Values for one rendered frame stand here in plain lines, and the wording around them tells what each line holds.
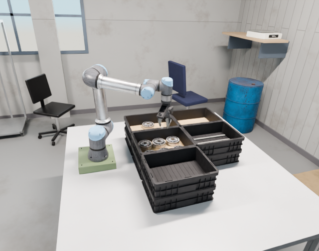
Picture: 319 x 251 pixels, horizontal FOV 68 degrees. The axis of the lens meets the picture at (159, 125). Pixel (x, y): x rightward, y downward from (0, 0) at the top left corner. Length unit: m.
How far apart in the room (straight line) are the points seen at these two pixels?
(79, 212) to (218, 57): 3.97
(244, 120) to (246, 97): 0.38
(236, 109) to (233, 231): 2.57
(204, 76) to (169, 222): 3.71
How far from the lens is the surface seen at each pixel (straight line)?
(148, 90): 1.42
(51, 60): 4.06
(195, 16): 4.48
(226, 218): 1.50
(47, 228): 2.45
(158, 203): 1.40
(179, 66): 3.57
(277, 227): 1.57
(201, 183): 1.43
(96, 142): 1.69
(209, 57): 4.72
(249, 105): 3.76
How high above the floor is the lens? 1.78
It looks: 27 degrees down
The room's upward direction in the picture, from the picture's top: 2 degrees clockwise
